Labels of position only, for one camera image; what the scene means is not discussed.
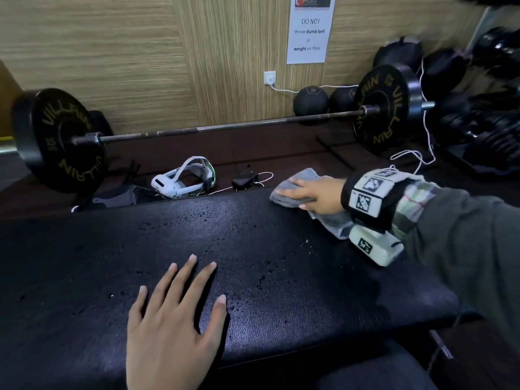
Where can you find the person's left hand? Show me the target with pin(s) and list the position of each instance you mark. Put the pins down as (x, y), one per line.
(170, 341)

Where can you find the person's right hand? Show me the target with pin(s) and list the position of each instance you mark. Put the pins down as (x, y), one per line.
(325, 194)

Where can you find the grey cleaning cloth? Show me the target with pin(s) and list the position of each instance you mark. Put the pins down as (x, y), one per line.
(337, 225)

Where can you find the black bench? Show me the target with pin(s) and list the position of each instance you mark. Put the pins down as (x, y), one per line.
(284, 259)

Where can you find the person's right forearm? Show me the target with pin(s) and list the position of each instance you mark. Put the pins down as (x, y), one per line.
(467, 239)

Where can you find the person's dark trousers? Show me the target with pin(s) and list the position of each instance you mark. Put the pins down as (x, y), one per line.
(378, 373)

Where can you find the right marker wristband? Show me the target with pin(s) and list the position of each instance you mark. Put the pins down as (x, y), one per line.
(365, 199)

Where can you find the black power adapter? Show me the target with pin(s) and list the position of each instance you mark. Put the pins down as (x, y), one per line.
(243, 180)

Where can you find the small black medicine ball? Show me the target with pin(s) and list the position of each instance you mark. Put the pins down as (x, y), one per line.
(310, 101)
(341, 100)

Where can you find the black yellow print weight plate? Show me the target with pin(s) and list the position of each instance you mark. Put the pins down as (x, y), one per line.
(53, 150)
(390, 117)

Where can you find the steel barbell bar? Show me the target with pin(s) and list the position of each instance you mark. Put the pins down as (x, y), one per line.
(243, 125)

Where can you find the black adjustable dumbbell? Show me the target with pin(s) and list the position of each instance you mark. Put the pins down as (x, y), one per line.
(499, 146)
(459, 125)

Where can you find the white headset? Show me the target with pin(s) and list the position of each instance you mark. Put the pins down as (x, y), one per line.
(166, 186)

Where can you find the large white paper notice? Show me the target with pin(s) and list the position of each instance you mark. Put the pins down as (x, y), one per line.
(310, 40)

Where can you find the black ball grey patch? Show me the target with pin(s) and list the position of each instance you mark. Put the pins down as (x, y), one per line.
(398, 54)

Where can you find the black ball purple patch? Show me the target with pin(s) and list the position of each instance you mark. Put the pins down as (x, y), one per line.
(443, 73)

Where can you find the rack of black dumbbells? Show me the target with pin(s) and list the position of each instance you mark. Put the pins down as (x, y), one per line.
(495, 48)

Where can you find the orange wooden door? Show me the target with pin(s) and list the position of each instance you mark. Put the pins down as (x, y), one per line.
(8, 101)

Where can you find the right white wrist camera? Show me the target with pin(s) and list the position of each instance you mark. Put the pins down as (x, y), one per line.
(378, 247)

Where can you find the white wall socket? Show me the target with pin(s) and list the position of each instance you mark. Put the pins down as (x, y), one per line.
(270, 77)

